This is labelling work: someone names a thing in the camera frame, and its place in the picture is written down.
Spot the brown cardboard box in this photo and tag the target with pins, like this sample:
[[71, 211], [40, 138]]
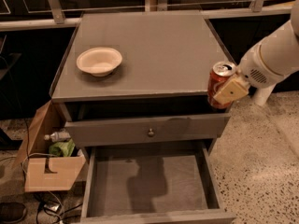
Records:
[[45, 172]]

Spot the clear plastic bottle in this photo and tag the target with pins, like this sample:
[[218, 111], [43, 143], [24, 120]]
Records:
[[57, 136]]

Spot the round metal drawer knob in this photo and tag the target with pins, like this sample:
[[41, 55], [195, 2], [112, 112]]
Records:
[[151, 132]]

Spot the green plastic bag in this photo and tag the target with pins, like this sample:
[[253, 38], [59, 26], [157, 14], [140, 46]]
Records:
[[62, 149]]

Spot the white slanted pole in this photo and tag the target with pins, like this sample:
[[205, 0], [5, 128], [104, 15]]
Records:
[[261, 95]]

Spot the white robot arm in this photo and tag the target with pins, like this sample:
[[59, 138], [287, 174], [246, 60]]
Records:
[[280, 50]]

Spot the open grey middle drawer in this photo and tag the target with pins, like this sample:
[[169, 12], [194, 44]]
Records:
[[158, 183]]

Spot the black shoe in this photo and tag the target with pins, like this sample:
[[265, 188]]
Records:
[[12, 213]]

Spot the metal window railing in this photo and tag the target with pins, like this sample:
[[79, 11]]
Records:
[[37, 14]]

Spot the grey drawer cabinet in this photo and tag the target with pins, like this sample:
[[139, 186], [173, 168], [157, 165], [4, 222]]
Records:
[[166, 60]]

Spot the grey top drawer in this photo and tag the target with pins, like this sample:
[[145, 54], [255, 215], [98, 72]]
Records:
[[109, 132]]

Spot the white paper bowl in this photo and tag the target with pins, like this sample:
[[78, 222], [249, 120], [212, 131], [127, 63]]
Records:
[[99, 62]]

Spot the red coke can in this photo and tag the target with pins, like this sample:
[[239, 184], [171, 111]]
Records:
[[219, 74]]

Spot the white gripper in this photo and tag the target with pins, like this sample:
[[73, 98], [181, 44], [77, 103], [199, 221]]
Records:
[[252, 66]]

